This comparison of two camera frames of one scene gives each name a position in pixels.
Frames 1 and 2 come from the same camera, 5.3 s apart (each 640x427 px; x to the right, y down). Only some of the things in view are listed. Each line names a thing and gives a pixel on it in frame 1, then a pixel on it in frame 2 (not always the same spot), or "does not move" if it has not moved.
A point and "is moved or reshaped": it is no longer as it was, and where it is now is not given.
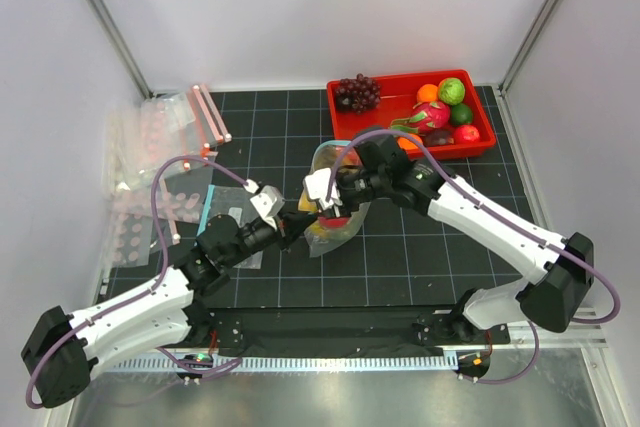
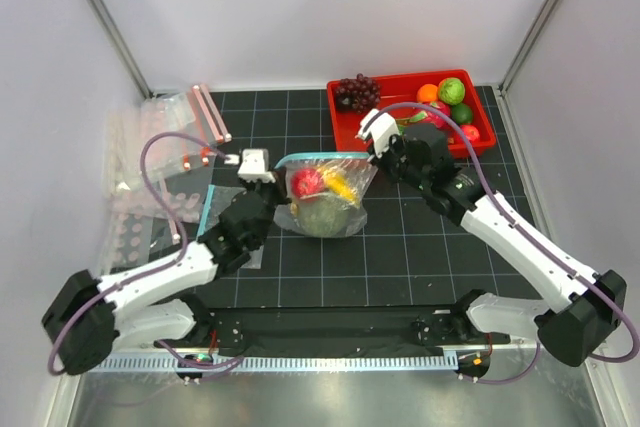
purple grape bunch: (360, 93) does not move
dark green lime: (461, 114) does not move
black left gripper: (290, 225) → (278, 187)
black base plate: (336, 331) does not move
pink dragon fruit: (427, 116) does not move
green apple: (451, 91) does not move
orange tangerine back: (427, 93) does not move
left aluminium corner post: (110, 28) does not move
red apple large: (333, 222) → (306, 182)
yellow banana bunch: (324, 158) is moved or reshaped
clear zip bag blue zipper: (321, 196) is moved or reshaped
